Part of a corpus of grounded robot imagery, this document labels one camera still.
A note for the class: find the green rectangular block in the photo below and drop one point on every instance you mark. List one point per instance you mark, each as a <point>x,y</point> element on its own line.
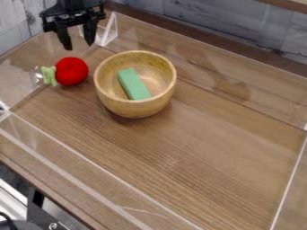
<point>132,84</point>

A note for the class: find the clear acrylic tray wall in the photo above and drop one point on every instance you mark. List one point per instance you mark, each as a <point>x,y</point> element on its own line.
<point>103,201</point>

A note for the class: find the black metal table frame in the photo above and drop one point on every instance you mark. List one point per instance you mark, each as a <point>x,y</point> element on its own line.
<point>47,215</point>

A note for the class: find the red plush fruit green stem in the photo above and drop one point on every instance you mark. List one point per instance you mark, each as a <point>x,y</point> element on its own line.
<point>68,72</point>

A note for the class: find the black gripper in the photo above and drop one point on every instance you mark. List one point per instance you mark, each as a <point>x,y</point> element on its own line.
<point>74,12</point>

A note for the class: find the wooden bowl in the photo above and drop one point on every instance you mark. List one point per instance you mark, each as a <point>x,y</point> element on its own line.
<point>158,74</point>

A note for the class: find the clear acrylic corner bracket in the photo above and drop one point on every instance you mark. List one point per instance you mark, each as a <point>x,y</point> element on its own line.
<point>106,33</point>

